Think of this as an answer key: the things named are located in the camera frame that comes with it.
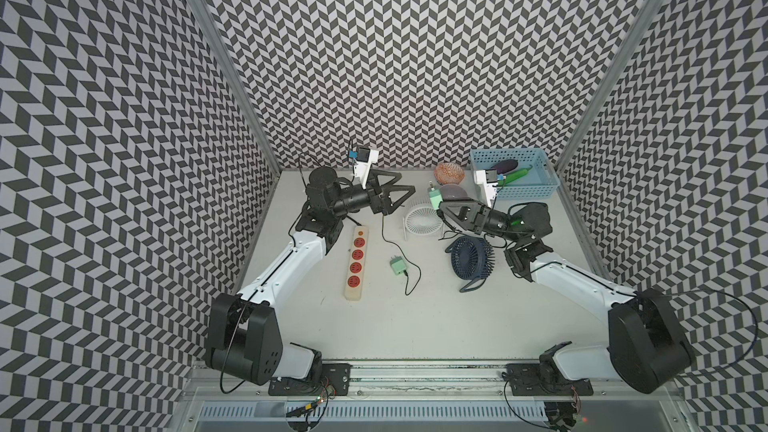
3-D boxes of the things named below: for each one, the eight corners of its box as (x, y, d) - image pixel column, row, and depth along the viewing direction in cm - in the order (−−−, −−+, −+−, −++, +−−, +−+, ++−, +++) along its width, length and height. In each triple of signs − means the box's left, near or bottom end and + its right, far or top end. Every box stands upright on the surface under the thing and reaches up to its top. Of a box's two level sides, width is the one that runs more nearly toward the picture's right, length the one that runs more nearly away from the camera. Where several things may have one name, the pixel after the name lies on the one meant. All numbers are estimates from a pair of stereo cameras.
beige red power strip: (345, 300, 87) (343, 296, 85) (353, 230, 103) (352, 225, 101) (363, 300, 87) (362, 296, 85) (369, 230, 103) (368, 225, 101)
